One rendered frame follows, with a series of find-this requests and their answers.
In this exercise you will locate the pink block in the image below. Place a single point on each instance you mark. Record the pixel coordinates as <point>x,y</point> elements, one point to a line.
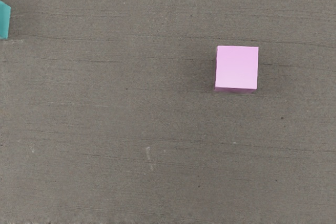
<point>236,68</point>

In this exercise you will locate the teal block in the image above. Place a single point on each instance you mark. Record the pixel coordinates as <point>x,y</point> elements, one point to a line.
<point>4,19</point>

